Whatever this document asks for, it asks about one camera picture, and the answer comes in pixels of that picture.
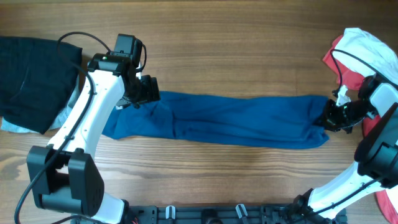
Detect blue polo shirt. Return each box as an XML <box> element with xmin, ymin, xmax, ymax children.
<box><xmin>102</xmin><ymin>91</ymin><xmax>329</xmax><ymax>149</ymax></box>

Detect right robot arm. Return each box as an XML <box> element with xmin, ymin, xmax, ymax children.
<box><xmin>288</xmin><ymin>73</ymin><xmax>397</xmax><ymax>223</ymax></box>

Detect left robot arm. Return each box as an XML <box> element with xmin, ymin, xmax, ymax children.
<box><xmin>25</xmin><ymin>34</ymin><xmax>160</xmax><ymax>223</ymax></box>

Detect red t-shirt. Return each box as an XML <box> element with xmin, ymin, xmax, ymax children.
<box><xmin>323</xmin><ymin>35</ymin><xmax>397</xmax><ymax>224</ymax></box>

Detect white printed t-shirt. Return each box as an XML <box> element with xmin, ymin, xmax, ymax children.
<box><xmin>332</xmin><ymin>28</ymin><xmax>397</xmax><ymax>84</ymax></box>

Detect light grey folded garment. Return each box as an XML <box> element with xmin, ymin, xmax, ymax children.
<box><xmin>1</xmin><ymin>77</ymin><xmax>80</xmax><ymax>133</ymax></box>

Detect black folded garment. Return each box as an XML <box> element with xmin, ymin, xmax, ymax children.
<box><xmin>1</xmin><ymin>36</ymin><xmax>82</xmax><ymax>134</ymax></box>

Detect left black cable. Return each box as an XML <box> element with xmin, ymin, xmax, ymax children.
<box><xmin>14</xmin><ymin>30</ymin><xmax>147</xmax><ymax>224</ymax></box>

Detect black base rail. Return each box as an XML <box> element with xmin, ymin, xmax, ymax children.
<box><xmin>70</xmin><ymin>203</ymin><xmax>348</xmax><ymax>224</ymax></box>

